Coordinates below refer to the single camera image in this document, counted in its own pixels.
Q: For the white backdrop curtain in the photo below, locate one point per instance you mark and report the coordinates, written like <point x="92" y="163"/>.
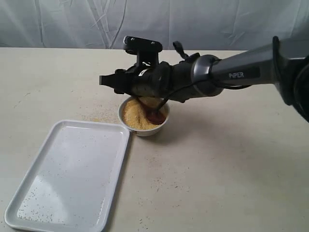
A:
<point x="197" y="24"/>

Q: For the white bowl of grain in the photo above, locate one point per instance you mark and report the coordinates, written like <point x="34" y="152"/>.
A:
<point x="132" y="116"/>

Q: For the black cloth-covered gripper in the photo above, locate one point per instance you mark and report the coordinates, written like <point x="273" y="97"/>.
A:
<point x="163" y="80"/>

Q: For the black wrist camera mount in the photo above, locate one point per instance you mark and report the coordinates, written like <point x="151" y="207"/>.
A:
<point x="145" y="50"/>

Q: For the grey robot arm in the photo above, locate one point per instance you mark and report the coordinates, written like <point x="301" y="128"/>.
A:
<point x="283" y="63"/>

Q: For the brown wooden spoon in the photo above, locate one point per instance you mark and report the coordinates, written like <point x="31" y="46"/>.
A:
<point x="152" y="114"/>

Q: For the white rectangular plastic tray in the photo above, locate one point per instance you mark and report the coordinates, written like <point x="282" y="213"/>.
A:
<point x="71" y="184"/>

